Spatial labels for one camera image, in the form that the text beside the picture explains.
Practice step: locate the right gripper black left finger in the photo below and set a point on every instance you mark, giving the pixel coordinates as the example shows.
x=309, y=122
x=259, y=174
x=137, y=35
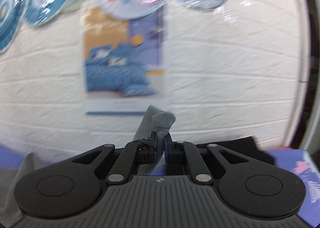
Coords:
x=72, y=186

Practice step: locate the grey fleece pants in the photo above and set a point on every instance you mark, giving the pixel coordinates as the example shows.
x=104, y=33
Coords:
x=153, y=120

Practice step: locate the folded black garment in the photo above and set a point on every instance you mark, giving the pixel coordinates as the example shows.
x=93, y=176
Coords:
x=245, y=146

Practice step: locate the bedding advertisement poster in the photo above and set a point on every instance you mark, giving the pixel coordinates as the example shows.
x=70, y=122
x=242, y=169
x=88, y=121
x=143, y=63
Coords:
x=124, y=65

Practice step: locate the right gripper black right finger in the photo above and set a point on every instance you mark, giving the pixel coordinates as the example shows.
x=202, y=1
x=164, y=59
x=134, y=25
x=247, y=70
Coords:
x=247, y=185

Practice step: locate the large blue paper fan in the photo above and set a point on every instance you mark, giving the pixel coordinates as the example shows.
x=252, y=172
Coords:
x=12, y=13

